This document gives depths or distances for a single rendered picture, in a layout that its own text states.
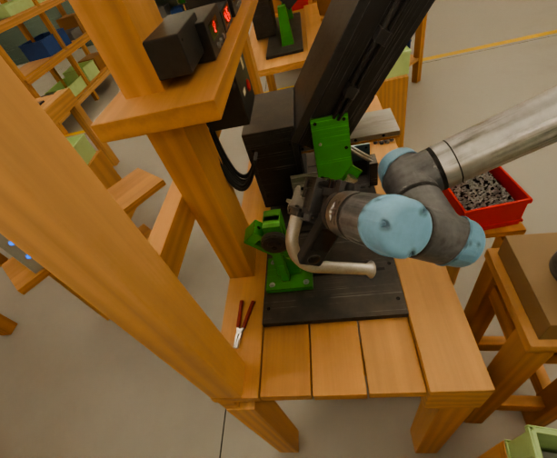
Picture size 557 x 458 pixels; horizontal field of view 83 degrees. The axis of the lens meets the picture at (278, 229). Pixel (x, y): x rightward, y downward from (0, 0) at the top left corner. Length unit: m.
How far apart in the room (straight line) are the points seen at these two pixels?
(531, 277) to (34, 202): 1.06
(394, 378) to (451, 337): 0.18
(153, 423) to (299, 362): 1.29
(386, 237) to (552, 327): 0.70
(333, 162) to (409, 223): 0.69
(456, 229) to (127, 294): 0.47
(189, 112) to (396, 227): 0.41
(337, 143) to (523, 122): 0.58
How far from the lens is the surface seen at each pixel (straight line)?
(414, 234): 0.40
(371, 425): 1.79
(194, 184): 0.84
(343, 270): 0.79
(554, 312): 1.04
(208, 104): 0.61
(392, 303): 0.98
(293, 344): 0.97
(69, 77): 6.97
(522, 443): 0.92
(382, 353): 0.94
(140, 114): 0.66
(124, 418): 2.20
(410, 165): 0.56
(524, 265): 1.09
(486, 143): 0.57
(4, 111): 0.42
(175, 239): 0.82
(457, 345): 0.96
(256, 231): 0.88
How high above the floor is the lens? 1.76
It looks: 45 degrees down
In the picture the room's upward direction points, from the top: 18 degrees counter-clockwise
